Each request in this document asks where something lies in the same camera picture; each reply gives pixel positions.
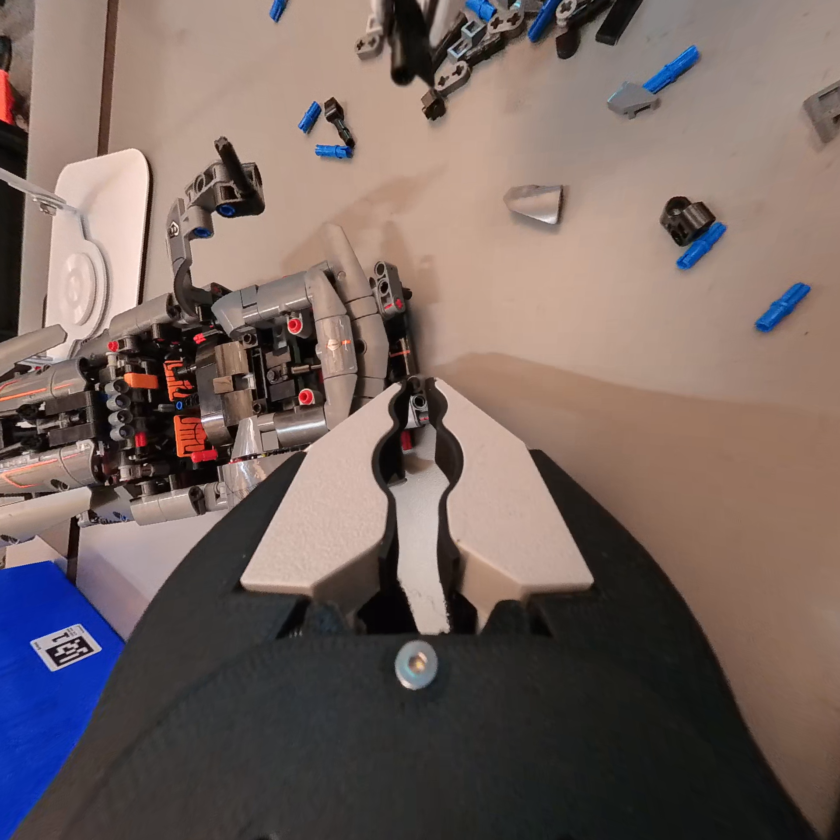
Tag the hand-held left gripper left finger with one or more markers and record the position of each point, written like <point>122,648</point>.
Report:
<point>315,525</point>

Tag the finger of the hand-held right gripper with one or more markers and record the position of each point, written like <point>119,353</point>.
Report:
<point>433,19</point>
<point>400,39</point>

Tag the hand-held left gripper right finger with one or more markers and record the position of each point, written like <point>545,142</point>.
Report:
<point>518,525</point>

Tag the grey lego car model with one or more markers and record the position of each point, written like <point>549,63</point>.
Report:
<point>262,367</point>

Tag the grey curved slope piece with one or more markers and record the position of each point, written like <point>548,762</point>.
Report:
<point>537,205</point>

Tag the long blue lego pin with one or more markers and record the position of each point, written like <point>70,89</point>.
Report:
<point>482,8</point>
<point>333,151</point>

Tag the pile of small lego pieces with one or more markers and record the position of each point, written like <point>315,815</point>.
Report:
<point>485,39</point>

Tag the black lego pin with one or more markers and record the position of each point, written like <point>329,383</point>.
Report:
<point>340,123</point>

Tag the grey lego slope tile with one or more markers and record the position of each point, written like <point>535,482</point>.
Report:
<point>631,100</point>

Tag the black angled lego connector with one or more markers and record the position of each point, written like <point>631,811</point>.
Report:
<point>686,220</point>

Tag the white rounded board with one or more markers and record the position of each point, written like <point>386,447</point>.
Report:
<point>124,197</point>

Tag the blue plastic bin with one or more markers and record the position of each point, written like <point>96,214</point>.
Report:
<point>46,709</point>

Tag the grey lego bracket piece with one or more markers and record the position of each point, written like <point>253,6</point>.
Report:
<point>823,111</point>

